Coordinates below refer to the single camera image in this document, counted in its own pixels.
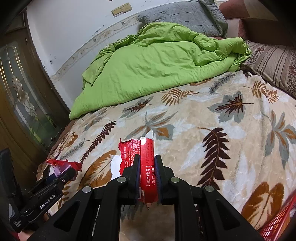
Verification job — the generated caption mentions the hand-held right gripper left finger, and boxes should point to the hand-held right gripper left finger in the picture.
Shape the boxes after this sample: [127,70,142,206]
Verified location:
[32,154,141,241]

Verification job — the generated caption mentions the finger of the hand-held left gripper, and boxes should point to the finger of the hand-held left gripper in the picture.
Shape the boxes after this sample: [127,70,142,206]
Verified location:
[57,167,77,186]

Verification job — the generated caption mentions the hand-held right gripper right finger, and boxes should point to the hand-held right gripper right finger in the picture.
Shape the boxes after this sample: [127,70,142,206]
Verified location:
[154,154,266,241]

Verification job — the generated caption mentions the red foil wrapper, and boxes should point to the red foil wrapper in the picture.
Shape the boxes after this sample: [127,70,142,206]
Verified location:
[46,158,82,173]

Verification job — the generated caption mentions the torn red cardboard box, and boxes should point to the torn red cardboard box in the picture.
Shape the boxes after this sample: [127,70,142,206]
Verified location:
[110,131,160,209]

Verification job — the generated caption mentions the red plastic basket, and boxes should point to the red plastic basket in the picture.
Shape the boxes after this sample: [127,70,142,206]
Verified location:
[258,192,296,241]

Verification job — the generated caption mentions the wooden door with glass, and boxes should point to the wooden door with glass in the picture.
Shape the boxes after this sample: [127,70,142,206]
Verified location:
[0,11,70,158]

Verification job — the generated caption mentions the green quilt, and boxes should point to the green quilt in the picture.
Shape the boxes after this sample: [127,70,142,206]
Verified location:
[69,22,252,120]

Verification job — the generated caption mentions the grey quilted pillow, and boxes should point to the grey quilted pillow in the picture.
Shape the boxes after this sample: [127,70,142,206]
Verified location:
[137,0,228,39]

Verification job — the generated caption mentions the brown striped pillow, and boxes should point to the brown striped pillow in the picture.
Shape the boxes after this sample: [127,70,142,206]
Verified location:
[240,39,296,98]

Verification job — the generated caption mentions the brown padded headboard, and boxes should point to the brown padded headboard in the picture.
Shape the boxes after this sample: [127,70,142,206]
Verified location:
[218,0,296,47]

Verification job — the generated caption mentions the wall switches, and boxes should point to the wall switches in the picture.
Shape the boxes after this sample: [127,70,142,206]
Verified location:
[111,3,132,16]

